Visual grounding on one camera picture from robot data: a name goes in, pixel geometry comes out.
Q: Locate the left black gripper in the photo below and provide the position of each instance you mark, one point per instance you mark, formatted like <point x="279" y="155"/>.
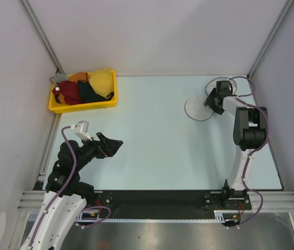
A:
<point x="106" y="147"/>

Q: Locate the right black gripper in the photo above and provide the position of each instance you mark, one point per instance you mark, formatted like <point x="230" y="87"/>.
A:
<point x="209" y="102"/>

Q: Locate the white mesh laundry bag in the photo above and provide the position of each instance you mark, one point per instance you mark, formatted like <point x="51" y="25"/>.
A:
<point x="197" y="107"/>

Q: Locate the yellow bra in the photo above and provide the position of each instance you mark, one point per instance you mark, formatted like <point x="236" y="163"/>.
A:
<point x="102" y="82"/>

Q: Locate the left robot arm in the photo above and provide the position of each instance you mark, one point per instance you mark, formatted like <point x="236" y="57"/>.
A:
<point x="66" y="196"/>

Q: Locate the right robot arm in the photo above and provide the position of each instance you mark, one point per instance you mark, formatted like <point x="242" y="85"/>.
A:
<point x="250" y="135"/>

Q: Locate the black garment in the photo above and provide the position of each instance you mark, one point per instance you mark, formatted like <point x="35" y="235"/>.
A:
<point x="88" y="95"/>

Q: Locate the yellow plastic bin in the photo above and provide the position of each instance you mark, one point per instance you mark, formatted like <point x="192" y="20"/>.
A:
<point x="62" y="108"/>

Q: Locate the dark red garment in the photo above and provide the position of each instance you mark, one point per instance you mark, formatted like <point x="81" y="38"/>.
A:
<point x="67" y="93"/>

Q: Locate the orange garment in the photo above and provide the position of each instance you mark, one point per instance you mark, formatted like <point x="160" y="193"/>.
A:
<point x="80" y="76"/>

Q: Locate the grey garment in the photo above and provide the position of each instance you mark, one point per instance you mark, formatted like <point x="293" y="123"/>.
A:
<point x="59" y="77"/>

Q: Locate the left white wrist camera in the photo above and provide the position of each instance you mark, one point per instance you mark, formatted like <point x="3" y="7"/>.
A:
<point x="81" y="131"/>

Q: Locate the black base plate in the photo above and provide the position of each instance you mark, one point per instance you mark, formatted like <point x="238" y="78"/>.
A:
<point x="160" y="204"/>

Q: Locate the right aluminium frame post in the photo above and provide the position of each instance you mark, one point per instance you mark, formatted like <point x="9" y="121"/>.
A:
<point x="273" y="32"/>

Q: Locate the aluminium frame post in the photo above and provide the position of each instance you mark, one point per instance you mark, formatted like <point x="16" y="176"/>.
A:
<point x="31" y="16"/>
<point x="273" y="32"/>

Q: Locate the left aluminium frame post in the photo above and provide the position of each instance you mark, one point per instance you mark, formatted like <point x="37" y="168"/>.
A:
<point x="31" y="16"/>

